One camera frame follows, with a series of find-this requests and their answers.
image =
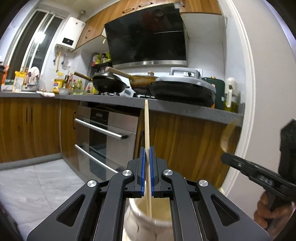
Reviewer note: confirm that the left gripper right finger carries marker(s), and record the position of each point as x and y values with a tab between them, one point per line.
199	211

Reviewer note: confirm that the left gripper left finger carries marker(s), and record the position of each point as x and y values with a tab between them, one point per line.
96	210

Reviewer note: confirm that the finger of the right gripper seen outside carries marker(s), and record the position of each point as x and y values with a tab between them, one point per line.
277	188

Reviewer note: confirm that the wooden chopstick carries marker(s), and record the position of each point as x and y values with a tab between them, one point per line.
147	160

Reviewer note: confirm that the gold fork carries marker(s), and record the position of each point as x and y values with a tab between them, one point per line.
230	136

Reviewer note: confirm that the grey kitchen countertop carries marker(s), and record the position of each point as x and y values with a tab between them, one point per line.
133	105

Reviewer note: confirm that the person's right hand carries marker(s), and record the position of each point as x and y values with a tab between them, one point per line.
273	221

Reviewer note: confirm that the white ceramic utensil holder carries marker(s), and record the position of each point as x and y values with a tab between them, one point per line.
139	226

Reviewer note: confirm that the wooden lower cabinets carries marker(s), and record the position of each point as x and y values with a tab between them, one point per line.
33	126

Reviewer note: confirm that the wooden cabinets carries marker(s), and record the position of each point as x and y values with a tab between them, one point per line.
33	126
94	26

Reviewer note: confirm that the stainless steel oven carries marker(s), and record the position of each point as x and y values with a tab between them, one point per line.
106	139

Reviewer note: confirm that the white oil bottle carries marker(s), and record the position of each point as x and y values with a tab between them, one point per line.
230	95

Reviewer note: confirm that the dark green appliance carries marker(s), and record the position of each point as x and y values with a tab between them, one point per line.
220	87

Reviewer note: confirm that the grey electric griddle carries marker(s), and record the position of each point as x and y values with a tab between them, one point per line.
184	85

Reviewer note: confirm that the black wok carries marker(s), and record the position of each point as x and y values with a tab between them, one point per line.
106	82

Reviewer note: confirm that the black range hood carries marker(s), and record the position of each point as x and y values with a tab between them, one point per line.
151	36

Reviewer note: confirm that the white water heater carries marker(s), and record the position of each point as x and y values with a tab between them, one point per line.
70	34

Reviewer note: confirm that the window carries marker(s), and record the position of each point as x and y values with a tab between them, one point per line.
33	43

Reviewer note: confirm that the wooden upper cabinets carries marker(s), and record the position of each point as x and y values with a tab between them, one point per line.
94	26

